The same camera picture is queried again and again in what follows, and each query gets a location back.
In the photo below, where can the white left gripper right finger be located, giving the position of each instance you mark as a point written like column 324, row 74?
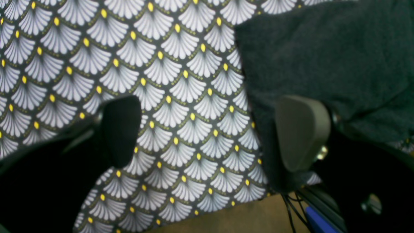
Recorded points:
column 303, row 127

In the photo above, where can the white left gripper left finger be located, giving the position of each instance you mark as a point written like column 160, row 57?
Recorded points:
column 117, row 123

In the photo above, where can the blue clamp left edge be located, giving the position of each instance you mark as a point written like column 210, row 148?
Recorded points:
column 322, row 221

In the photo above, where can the fan-patterned table cloth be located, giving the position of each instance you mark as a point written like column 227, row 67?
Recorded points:
column 197, row 150

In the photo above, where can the dark grey T-shirt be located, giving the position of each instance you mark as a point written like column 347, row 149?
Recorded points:
column 356, row 56

